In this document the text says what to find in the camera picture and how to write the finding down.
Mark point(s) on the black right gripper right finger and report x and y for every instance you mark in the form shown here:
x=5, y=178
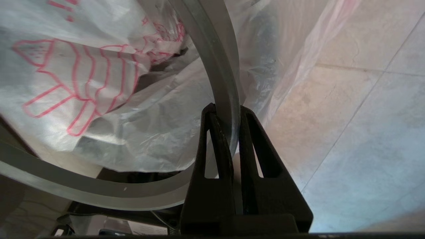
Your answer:
x=265, y=192

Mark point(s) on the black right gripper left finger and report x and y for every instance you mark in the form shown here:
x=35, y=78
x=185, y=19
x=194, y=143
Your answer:
x=212, y=186

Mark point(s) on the white red-print bag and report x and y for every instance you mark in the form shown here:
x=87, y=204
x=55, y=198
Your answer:
x=99, y=83

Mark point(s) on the black robot chassis with switch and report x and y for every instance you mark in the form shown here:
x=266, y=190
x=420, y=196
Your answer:
x=132, y=219

